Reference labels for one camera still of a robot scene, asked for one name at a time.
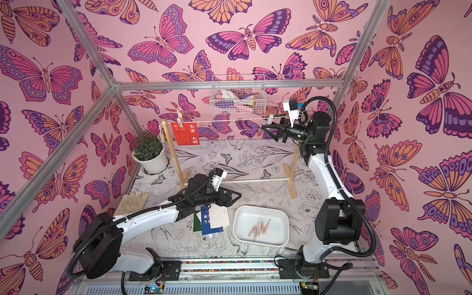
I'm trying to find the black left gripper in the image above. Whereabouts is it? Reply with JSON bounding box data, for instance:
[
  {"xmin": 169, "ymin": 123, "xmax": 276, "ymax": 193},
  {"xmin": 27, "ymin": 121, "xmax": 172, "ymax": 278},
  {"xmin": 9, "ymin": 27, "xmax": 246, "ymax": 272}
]
[{"xmin": 193, "ymin": 186, "xmax": 242, "ymax": 208}]

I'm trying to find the grey clothespin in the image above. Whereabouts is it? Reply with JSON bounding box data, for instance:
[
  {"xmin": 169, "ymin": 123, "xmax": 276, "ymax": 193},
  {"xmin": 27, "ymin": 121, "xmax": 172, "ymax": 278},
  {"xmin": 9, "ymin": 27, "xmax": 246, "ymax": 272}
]
[{"xmin": 266, "ymin": 114, "xmax": 274, "ymax": 125}]

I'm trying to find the blue postcard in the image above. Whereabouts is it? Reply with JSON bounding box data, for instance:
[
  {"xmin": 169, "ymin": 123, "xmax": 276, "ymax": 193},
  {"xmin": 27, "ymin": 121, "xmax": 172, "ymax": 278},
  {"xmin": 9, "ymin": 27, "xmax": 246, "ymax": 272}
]
[{"xmin": 201, "ymin": 206, "xmax": 224, "ymax": 236}]

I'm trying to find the green postcard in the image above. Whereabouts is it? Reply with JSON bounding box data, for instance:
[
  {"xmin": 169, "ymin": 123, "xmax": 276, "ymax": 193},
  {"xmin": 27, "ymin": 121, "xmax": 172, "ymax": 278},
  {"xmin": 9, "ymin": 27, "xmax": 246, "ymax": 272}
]
[{"xmin": 193, "ymin": 216, "xmax": 202, "ymax": 232}]

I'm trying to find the red postcard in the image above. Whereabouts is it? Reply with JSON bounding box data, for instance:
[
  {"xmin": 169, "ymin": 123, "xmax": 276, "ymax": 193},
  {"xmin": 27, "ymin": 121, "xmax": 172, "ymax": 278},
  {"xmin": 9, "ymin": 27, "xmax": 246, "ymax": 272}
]
[{"xmin": 171, "ymin": 122, "xmax": 200, "ymax": 146}]

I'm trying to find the plain white postcard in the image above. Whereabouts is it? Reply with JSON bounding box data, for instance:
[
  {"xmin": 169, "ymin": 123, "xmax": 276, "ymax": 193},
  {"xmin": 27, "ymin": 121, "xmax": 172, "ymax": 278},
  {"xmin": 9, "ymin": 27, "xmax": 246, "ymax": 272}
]
[{"xmin": 208, "ymin": 204, "xmax": 230, "ymax": 229}]

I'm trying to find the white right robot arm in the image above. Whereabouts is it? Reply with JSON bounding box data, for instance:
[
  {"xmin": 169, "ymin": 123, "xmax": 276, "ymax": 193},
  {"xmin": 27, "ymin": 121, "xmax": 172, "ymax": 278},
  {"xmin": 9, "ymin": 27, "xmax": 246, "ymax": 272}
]
[{"xmin": 262, "ymin": 112, "xmax": 366, "ymax": 277}]

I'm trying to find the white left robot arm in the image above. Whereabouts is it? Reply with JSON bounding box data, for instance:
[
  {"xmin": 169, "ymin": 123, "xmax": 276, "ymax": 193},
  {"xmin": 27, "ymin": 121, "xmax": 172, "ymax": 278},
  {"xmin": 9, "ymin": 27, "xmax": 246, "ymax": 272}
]
[{"xmin": 66, "ymin": 168, "xmax": 242, "ymax": 280}]

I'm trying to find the white plastic tray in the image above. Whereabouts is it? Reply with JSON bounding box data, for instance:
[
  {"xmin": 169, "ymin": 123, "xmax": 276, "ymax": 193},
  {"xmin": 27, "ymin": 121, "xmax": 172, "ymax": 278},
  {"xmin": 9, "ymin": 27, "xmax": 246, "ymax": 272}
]
[{"xmin": 232, "ymin": 205, "xmax": 290, "ymax": 248}]

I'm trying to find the potted green plant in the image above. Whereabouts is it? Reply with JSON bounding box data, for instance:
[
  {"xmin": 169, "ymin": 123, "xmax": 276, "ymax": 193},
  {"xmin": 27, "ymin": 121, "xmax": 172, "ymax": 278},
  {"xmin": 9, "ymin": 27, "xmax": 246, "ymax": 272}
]
[{"xmin": 132, "ymin": 132, "xmax": 169, "ymax": 175}]

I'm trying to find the beige work glove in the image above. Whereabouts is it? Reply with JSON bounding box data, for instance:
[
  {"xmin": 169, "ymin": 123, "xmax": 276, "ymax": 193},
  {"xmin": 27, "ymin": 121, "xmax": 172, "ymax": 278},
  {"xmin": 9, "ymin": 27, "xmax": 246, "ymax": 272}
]
[{"xmin": 113, "ymin": 191, "xmax": 150, "ymax": 217}]

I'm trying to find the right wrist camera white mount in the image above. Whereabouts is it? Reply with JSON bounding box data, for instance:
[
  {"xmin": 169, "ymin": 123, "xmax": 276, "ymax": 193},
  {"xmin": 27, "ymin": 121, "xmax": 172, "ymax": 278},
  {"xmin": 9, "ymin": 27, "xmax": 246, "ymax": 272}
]
[{"xmin": 283, "ymin": 98, "xmax": 304, "ymax": 127}]

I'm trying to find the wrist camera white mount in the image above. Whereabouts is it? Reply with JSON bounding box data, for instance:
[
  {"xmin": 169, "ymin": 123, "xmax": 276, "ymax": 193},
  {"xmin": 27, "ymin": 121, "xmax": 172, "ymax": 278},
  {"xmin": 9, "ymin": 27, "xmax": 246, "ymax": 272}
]
[
  {"xmin": 210, "ymin": 168, "xmax": 227, "ymax": 192},
  {"xmin": 283, "ymin": 98, "xmax": 304, "ymax": 127}
]

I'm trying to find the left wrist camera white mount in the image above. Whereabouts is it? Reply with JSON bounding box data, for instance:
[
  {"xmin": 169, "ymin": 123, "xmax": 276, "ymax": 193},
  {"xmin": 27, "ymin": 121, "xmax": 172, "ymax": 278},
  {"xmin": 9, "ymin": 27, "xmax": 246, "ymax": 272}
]
[{"xmin": 210, "ymin": 168, "xmax": 227, "ymax": 192}]

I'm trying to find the black corrugated right cable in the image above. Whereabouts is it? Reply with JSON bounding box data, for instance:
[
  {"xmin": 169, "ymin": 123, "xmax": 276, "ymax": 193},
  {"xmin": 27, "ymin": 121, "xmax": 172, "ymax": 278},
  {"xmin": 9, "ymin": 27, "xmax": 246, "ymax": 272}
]
[{"xmin": 300, "ymin": 95, "xmax": 377, "ymax": 295}]

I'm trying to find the wooden string rack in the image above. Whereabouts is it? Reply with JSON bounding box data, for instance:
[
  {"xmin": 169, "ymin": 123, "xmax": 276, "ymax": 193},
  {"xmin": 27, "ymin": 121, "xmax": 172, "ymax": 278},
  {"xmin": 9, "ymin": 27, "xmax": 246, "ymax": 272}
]
[{"xmin": 160, "ymin": 119, "xmax": 300, "ymax": 199}]

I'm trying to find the white wire basket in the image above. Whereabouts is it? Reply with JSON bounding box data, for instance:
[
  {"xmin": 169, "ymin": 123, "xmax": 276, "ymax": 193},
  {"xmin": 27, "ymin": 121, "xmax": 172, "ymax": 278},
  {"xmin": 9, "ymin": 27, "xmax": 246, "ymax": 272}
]
[{"xmin": 208, "ymin": 73, "xmax": 267, "ymax": 115}]

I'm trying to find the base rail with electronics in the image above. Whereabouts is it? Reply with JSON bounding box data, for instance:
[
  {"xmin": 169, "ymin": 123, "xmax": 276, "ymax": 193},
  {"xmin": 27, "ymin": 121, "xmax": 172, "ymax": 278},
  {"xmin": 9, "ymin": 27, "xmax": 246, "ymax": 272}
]
[{"xmin": 69, "ymin": 257, "xmax": 389, "ymax": 295}]

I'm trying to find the aluminium frame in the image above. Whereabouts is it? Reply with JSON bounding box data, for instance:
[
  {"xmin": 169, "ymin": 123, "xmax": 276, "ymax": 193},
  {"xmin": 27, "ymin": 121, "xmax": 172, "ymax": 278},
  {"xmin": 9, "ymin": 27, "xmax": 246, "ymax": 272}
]
[{"xmin": 0, "ymin": 0, "xmax": 392, "ymax": 295}]

